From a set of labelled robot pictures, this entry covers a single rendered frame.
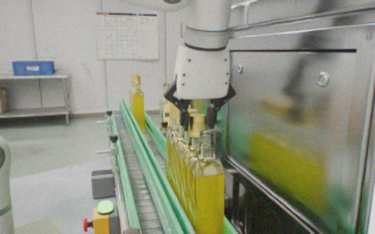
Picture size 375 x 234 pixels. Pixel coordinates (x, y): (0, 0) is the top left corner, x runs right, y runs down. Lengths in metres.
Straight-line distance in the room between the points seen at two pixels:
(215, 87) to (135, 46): 5.89
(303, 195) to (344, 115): 0.16
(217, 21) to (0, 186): 0.48
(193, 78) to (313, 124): 0.22
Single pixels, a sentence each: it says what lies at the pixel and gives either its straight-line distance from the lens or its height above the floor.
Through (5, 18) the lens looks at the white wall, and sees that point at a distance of 6.63.
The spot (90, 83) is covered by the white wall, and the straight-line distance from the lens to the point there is 6.47.
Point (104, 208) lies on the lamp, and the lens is 0.97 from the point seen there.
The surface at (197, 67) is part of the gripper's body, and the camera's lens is 0.57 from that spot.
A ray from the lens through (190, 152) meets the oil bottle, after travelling 0.64.
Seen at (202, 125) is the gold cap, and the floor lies 1.14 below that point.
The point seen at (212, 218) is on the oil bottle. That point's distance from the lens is 0.62.
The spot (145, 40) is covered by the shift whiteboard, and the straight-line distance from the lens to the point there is 6.49.
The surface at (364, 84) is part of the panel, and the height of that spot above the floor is 1.25.
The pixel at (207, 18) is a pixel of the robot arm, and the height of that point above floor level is 1.34.
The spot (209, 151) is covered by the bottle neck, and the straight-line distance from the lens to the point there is 0.58.
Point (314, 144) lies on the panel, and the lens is 0.53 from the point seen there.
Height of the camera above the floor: 1.29
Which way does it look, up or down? 12 degrees down
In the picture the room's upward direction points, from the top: straight up
